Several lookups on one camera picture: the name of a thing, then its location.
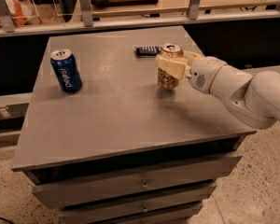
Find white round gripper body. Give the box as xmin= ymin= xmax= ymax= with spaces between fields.
xmin=188 ymin=56 xmax=227 ymax=94

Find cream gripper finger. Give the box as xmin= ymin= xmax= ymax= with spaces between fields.
xmin=156 ymin=54 xmax=190 ymax=79
xmin=183 ymin=50 xmax=202 ymax=66

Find orange gold soda can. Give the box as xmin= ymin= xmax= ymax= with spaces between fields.
xmin=156 ymin=44 xmax=183 ymax=90

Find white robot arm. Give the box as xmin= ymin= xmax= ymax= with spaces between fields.
xmin=156 ymin=51 xmax=280 ymax=130

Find blue pepsi can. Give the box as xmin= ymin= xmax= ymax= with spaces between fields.
xmin=50 ymin=49 xmax=82 ymax=93

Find black ridged rectangular object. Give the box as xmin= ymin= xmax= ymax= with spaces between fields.
xmin=135 ymin=46 xmax=161 ymax=57

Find black cylinder on shelf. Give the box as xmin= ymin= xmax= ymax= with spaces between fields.
xmin=91 ymin=0 xmax=159 ymax=7

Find grey drawer cabinet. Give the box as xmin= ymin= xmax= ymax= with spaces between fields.
xmin=12 ymin=26 xmax=251 ymax=214

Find bottom grey drawer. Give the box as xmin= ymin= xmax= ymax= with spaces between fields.
xmin=95 ymin=202 xmax=203 ymax=224

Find grey drawer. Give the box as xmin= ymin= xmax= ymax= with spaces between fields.
xmin=33 ymin=152 xmax=241 ymax=209
xmin=60 ymin=182 xmax=217 ymax=224
xmin=95 ymin=202 xmax=203 ymax=224

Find orange white bag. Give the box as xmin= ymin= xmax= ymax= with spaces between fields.
xmin=0 ymin=0 xmax=42 ymax=26

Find middle grey drawer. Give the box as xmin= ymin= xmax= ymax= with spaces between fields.
xmin=60 ymin=182 xmax=217 ymax=224

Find top grey drawer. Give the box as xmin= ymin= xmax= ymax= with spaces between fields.
xmin=33 ymin=152 xmax=241 ymax=209

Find grey metal railing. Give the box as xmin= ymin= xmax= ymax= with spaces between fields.
xmin=0 ymin=0 xmax=280 ymax=37

